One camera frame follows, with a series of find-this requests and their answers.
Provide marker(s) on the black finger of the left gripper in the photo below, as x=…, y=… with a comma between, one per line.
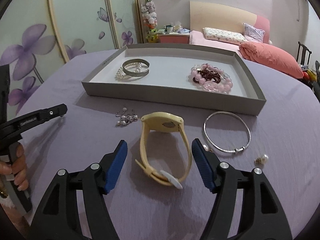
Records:
x=33, y=119

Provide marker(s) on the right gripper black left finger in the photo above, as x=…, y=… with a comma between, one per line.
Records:
x=57, y=215

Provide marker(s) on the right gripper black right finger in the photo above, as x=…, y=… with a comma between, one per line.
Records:
x=262, y=215

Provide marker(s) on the single pearl earring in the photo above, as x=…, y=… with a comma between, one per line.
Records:
x=262, y=160

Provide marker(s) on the thin silver bangle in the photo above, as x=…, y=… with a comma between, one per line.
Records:
x=226, y=132

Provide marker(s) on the pearl cluster earrings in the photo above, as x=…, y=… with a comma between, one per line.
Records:
x=125, y=117

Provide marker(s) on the wide silver cuff bangle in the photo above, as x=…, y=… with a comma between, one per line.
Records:
x=136, y=67

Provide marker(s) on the yellow wrist watch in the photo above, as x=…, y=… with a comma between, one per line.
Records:
x=157, y=140

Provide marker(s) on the grey shallow cardboard tray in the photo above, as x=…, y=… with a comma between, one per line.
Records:
x=170, y=81

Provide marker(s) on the left hand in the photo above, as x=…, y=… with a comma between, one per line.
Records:
x=18, y=169

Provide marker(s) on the floral sliding wardrobe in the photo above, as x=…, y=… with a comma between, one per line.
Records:
x=40, y=36

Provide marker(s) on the salmon folded duvet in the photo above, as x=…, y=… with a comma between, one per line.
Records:
x=272, y=57

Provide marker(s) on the pink beige nightstand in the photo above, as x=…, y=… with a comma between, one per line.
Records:
x=173, y=37

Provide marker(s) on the plush toy tower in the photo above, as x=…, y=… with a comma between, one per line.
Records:
x=148, y=18

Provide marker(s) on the dark wooden chair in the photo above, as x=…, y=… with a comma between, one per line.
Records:
x=303, y=54

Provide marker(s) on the purple patterned pillow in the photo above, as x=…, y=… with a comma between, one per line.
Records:
x=253, y=34

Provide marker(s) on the floral white pillow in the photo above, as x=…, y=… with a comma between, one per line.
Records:
x=223, y=36

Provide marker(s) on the bed with pink sheet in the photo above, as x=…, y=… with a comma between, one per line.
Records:
x=221, y=26

